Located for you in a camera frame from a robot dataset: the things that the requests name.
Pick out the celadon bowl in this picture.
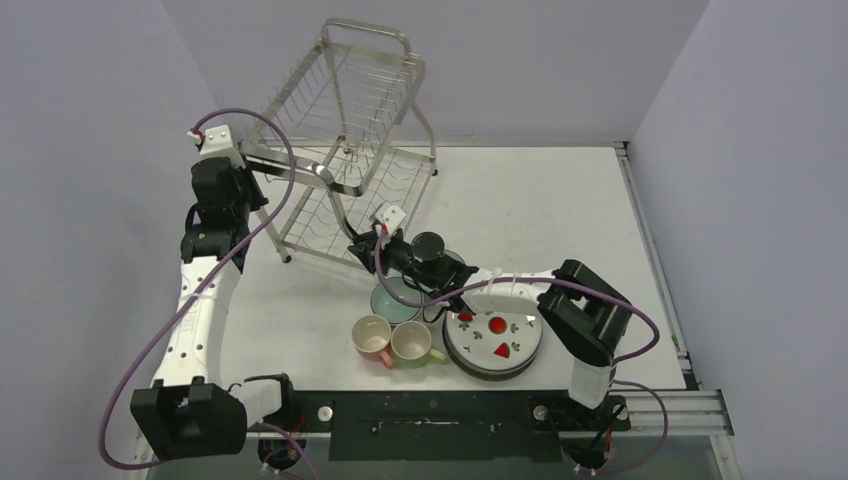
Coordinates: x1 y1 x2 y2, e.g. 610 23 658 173
444 250 465 264
369 277 423 325

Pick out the stainless steel dish rack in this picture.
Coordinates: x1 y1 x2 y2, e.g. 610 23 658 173
263 18 438 267

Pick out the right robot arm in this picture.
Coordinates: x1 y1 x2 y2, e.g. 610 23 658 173
348 225 633 468

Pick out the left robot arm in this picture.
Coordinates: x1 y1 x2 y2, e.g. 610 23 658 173
130 157 299 461

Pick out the strawberry pattern top plate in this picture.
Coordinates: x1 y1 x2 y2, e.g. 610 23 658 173
442 312 544 370

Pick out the dark bottom plate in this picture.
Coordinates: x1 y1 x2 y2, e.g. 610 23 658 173
441 330 542 382

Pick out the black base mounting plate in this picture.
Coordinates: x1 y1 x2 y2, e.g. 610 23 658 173
264 390 631 462

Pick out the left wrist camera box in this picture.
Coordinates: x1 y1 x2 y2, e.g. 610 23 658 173
187 125 246 168

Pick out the pink handled cream mug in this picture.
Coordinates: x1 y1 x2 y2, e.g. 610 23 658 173
351 314 394 369

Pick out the green handled cream mug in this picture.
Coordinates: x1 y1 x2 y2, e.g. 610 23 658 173
390 321 447 368

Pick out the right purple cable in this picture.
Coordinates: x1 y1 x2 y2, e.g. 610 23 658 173
373 231 670 476

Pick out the purple cable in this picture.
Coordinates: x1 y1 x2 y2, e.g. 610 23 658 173
373 231 670 476
97 107 321 480

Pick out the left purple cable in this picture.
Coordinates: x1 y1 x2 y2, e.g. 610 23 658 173
97 107 321 480

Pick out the aluminium right side rail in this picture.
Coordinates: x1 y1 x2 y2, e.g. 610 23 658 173
612 141 702 390

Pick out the aluminium rail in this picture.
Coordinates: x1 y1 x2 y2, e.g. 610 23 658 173
246 382 732 471
612 141 702 390

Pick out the aluminium front rail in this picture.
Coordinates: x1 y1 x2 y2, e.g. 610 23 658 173
246 382 732 471

